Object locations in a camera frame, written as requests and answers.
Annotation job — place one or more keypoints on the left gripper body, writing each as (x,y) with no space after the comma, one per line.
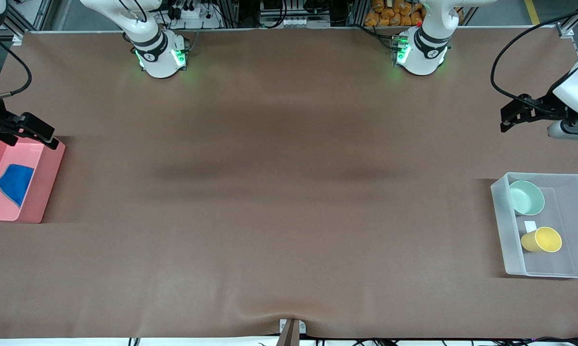
(545,106)

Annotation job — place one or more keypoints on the blue cloth with grey hem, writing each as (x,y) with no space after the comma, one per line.
(16,185)

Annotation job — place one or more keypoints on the mint green bowl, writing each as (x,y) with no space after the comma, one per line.
(527,198)

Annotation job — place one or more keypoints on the yellow cup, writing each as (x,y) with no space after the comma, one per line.
(544,240)

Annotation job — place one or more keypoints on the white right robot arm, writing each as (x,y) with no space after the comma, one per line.
(158,57)

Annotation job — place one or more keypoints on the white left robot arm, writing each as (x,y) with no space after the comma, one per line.
(421,55)

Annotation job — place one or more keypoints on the pink plastic bin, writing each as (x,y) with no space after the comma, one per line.
(41,192)

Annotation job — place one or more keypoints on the white label sticker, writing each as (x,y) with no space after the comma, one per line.
(530,225)

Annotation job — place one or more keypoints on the clear plastic bin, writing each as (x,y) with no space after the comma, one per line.
(577,216)

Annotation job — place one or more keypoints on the white power strip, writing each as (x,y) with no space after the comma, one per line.
(207,21)

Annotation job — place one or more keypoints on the brown table cover mat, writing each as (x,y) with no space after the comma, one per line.
(270,216)

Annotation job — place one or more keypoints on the metal table edge clamp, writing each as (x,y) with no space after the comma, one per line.
(291,334)

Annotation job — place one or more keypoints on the aluminium frame corner bracket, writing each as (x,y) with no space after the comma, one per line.
(566,30)
(17,40)

